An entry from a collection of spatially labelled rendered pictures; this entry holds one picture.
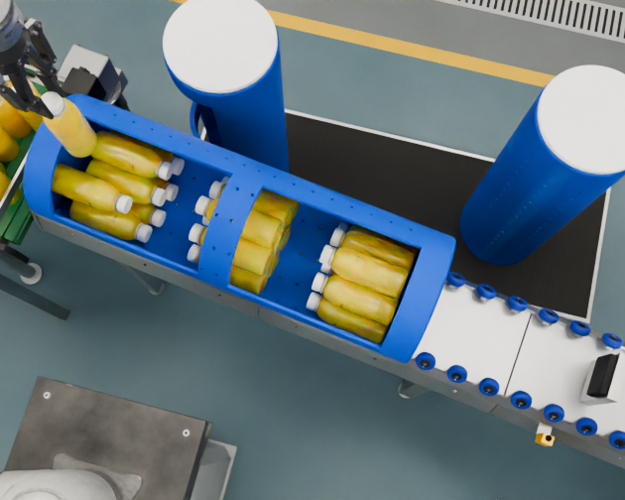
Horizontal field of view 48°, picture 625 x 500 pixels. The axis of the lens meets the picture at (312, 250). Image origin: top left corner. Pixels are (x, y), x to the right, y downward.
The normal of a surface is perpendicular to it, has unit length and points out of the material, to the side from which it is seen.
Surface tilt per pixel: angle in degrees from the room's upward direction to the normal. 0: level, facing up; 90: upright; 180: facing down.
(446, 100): 0
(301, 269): 4
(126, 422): 1
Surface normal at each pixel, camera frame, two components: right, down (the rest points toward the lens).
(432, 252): 0.17, -0.61
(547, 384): 0.00, -0.25
